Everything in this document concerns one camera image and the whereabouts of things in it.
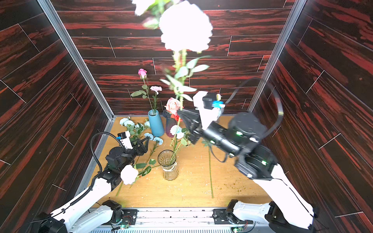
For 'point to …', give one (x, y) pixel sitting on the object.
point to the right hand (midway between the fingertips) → (186, 107)
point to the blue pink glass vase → (170, 122)
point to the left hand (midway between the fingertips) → (145, 138)
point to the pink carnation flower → (156, 89)
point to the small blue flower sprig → (135, 130)
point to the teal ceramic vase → (156, 124)
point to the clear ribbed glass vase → (167, 158)
